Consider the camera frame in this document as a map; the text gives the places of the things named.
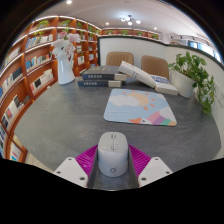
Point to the thick white book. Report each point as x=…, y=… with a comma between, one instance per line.
x=135, y=72

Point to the thin dark hardcover book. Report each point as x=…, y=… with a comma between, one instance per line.
x=96, y=83

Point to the large window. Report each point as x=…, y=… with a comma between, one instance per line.
x=205, y=48

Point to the green plant in white pot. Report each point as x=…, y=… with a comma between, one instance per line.
x=191, y=71

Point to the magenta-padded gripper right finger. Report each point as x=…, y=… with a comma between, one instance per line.
x=154, y=169

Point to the orange wooden bookshelf unit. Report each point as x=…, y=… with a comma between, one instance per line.
x=30, y=66

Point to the thick dark hardcover book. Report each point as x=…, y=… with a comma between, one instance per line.
x=100, y=72

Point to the pink and white flowers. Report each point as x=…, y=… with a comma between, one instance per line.
x=65, y=45

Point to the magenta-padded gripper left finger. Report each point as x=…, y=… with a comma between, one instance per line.
x=71, y=170

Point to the tan upholstered chair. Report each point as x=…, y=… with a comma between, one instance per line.
x=155, y=66
x=119, y=58

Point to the pastel sun print mouse pad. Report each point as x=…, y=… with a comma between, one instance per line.
x=140, y=105

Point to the light grey computer mouse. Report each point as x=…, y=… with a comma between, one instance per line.
x=112, y=156

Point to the blue and white book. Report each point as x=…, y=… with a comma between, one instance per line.
x=165, y=86

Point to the white ceramic vase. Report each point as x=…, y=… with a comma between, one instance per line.
x=65, y=71

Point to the ceiling chandelier lamp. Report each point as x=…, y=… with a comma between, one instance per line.
x=130, y=20

